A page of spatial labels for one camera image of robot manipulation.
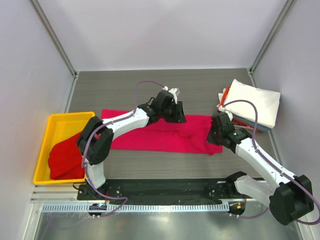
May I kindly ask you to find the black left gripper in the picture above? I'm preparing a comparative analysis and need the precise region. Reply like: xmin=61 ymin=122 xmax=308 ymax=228
xmin=160 ymin=101 xmax=187 ymax=124

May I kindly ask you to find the pink t-shirt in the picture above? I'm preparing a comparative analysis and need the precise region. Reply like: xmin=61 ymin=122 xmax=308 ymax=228
xmin=111 ymin=115 xmax=223 ymax=156

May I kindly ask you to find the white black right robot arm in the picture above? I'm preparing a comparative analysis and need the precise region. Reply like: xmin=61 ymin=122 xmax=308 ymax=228
xmin=207 ymin=112 xmax=315 ymax=226

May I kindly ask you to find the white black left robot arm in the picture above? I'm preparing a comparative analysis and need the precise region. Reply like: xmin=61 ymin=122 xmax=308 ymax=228
xmin=76 ymin=88 xmax=187 ymax=200

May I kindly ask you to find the white folded t-shirt on stack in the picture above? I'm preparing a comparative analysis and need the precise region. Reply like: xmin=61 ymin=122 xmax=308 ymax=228
xmin=217 ymin=79 xmax=281 ymax=129

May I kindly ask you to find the orange folded t-shirt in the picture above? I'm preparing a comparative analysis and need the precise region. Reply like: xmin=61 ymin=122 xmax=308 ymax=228
xmin=216 ymin=86 xmax=231 ymax=112

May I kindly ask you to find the white folded t-shirt lower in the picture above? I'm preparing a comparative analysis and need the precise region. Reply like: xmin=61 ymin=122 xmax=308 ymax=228
xmin=216 ymin=87 xmax=230 ymax=110

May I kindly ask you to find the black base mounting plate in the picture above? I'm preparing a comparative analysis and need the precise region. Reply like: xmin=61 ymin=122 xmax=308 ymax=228
xmin=76 ymin=178 xmax=256 ymax=206

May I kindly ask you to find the yellow plastic bin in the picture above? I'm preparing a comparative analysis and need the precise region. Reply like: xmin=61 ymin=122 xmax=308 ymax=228
xmin=33 ymin=111 xmax=95 ymax=185

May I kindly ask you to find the red t-shirt in bin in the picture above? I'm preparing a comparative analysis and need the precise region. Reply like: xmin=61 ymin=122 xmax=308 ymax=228
xmin=48 ymin=132 xmax=85 ymax=180

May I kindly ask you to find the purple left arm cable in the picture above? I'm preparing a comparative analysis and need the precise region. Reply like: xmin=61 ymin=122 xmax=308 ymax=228
xmin=81 ymin=80 xmax=171 ymax=226

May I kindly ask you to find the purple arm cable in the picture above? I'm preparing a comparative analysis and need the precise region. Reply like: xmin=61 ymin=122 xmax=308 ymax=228
xmin=81 ymin=80 xmax=171 ymax=226
xmin=219 ymin=99 xmax=320 ymax=225

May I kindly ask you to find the white slotted cable duct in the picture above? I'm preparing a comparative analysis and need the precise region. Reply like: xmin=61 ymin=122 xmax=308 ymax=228
xmin=41 ymin=202 xmax=229 ymax=214

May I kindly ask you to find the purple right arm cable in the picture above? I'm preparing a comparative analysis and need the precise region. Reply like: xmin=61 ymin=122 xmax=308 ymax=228
xmin=219 ymin=99 xmax=320 ymax=225

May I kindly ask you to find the right aluminium frame post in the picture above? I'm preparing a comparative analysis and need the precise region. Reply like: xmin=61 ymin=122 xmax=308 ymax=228
xmin=248 ymin=0 xmax=297 ymax=76

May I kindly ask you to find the aluminium frame post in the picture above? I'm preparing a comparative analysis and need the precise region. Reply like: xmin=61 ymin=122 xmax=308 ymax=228
xmin=27 ymin=0 xmax=79 ymax=80
xmin=248 ymin=0 xmax=297 ymax=76

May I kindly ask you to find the left aluminium frame post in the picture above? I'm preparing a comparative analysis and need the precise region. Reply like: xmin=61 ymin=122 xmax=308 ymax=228
xmin=27 ymin=0 xmax=79 ymax=80

